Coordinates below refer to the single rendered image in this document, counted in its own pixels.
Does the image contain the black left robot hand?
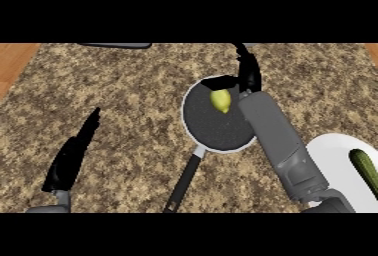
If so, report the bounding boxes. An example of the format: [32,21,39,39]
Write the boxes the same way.
[39,106,103,193]

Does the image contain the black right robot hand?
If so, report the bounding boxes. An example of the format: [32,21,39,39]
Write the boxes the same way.
[200,42,264,99]

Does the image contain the yellow-green lemon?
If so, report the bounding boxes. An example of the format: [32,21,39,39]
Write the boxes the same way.
[209,88,233,115]

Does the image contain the dark frying pan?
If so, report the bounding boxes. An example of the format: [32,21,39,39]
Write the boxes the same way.
[160,74,259,214]

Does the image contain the white plate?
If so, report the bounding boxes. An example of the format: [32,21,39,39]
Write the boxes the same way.
[304,132,378,214]

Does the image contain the dark grey flat object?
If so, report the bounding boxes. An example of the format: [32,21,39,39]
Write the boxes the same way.
[76,42,153,50]

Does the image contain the green cucumber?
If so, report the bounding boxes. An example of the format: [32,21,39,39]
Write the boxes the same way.
[346,148,378,202]

